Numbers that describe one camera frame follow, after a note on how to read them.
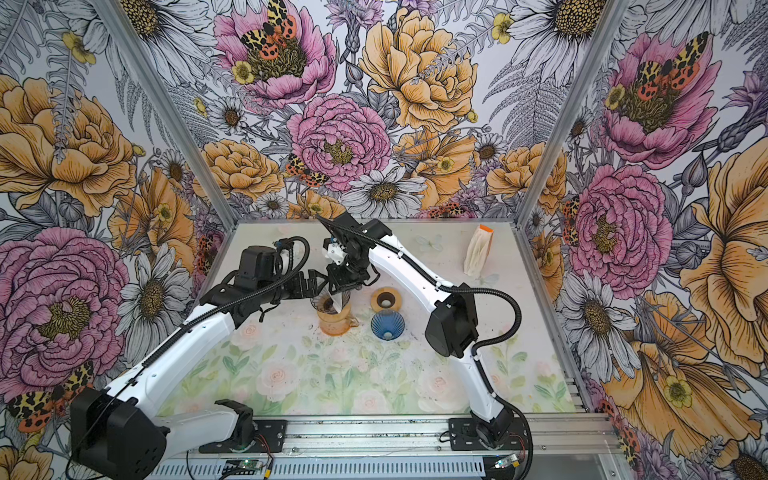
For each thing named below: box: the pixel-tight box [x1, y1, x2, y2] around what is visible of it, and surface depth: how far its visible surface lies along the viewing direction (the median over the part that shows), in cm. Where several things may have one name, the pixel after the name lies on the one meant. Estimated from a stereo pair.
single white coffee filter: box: [327, 291, 343, 313], surface depth 79 cm
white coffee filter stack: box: [464, 224, 494, 279], surface depth 106 cm
